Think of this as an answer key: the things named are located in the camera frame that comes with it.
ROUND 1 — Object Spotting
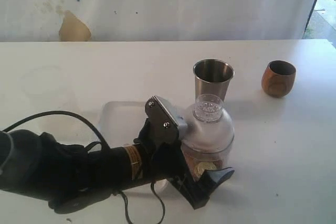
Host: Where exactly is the clear glass jar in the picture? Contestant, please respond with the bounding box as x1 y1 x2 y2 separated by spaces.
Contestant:
182 94 235 153

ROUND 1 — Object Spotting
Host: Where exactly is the clear measuring cylinder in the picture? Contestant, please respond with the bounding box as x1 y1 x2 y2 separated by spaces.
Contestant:
181 144 231 181

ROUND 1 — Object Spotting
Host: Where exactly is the brown wooden cup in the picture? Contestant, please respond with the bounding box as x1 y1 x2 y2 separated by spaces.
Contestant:
261 60 296 98

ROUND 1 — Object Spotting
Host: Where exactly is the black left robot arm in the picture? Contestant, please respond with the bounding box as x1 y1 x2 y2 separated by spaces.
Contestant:
1 120 212 214

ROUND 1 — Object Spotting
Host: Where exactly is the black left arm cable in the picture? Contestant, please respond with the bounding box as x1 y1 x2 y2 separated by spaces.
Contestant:
1 110 166 224

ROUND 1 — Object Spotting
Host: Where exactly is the frosted plastic container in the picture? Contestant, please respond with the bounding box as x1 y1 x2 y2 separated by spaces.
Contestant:
20 66 80 113

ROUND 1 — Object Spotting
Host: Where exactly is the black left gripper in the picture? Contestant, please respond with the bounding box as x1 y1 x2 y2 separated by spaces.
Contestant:
133 118 236 210

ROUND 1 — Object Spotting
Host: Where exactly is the steel metal cup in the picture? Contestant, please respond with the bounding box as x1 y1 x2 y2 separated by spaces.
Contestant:
193 59 235 101

